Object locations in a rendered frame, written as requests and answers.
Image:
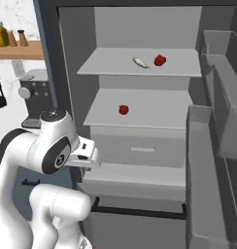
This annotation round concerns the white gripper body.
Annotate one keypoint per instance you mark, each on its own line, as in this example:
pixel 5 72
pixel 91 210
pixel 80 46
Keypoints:
pixel 90 159

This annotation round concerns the blue-grey base cupboard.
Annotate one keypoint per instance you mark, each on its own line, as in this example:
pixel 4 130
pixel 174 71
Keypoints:
pixel 29 197

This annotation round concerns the brown shaker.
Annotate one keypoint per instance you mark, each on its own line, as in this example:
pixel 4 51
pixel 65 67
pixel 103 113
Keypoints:
pixel 12 39
pixel 23 39

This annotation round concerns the grey fridge door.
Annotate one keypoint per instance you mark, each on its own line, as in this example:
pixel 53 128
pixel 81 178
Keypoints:
pixel 233 181

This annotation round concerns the grey freezer drawer front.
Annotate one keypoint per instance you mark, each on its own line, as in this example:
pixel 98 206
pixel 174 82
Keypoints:
pixel 136 233

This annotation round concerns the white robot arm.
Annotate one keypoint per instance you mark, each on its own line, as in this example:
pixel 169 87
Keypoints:
pixel 25 152

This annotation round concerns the grey fridge shelf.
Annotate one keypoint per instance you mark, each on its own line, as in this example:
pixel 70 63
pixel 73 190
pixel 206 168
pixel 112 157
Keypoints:
pixel 149 110
pixel 117 64

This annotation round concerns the wooden wall shelf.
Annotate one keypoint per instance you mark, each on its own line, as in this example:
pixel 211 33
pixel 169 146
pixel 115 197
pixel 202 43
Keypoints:
pixel 20 52

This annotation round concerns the silver fish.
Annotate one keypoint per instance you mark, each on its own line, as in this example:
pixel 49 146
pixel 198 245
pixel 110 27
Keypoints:
pixel 141 62

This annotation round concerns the grey coffee machine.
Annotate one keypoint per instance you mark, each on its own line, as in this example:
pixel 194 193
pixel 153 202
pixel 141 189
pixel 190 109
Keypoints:
pixel 38 94

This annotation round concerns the grey fridge crisper drawer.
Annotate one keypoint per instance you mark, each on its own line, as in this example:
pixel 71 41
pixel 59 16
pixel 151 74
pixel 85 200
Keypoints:
pixel 110 149

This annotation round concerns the large grey door bin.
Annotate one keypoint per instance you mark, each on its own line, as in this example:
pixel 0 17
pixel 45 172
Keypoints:
pixel 201 181

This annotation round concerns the dark grey fridge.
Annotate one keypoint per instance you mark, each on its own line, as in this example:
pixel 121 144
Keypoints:
pixel 63 81

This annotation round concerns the yellow jar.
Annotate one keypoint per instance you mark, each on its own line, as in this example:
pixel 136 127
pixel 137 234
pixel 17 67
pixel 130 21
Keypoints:
pixel 0 36

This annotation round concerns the small grey door bin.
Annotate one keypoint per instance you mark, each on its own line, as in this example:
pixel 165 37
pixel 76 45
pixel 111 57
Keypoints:
pixel 232 97

